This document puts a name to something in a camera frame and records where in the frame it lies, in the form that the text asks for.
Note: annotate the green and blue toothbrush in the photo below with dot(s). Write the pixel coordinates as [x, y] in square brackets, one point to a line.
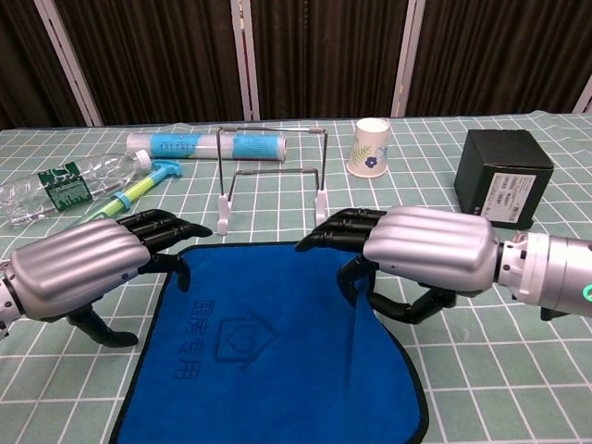
[139, 187]

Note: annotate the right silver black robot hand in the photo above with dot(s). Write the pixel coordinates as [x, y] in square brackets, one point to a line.
[430, 250]

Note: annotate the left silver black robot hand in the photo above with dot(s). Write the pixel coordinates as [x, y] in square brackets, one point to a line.
[78, 263]

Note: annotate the white floral paper cup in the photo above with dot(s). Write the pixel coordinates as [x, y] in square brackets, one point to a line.
[368, 152]

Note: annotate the green grid tablecloth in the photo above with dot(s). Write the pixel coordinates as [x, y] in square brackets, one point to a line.
[485, 370]

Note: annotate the clear plastic water bottle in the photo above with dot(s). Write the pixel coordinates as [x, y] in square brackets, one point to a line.
[65, 185]

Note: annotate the clear tube with blue labels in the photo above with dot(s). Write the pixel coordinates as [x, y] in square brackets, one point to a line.
[176, 145]

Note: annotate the black cardboard box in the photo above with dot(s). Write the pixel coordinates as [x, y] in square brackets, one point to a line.
[499, 180]

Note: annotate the blue cloth towel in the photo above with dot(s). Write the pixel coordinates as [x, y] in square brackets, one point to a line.
[277, 393]

